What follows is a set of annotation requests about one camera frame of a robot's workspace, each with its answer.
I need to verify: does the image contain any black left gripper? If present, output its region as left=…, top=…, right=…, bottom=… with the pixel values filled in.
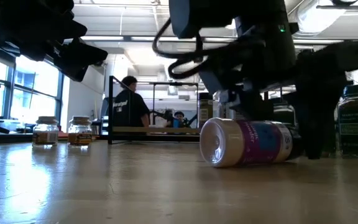
left=0, top=0, right=109, bottom=83

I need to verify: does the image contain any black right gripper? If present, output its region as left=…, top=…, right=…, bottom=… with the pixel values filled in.
left=197, top=30, right=348, bottom=160

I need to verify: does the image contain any garlic powder bottle purple label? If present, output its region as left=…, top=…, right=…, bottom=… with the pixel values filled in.
left=199, top=117, right=304, bottom=169

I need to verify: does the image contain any small glass jar cork lid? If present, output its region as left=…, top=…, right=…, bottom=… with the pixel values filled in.
left=32, top=116, right=60, bottom=147
left=67, top=116, right=93, bottom=147

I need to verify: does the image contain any large window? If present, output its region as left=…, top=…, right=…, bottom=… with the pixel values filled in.
left=0, top=55, right=65, bottom=125

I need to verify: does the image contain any person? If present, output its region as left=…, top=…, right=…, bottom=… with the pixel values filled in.
left=172, top=110, right=186, bottom=128
left=112, top=75, right=151, bottom=128

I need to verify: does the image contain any black camera cable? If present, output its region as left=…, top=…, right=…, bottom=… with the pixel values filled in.
left=152, top=18, right=206, bottom=80

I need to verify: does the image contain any large silver ventilation duct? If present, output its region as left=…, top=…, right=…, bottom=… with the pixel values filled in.
left=287, top=0, right=354, bottom=35

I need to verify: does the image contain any wooden shelf black metal frame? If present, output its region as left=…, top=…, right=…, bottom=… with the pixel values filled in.
left=107, top=75, right=204, bottom=146

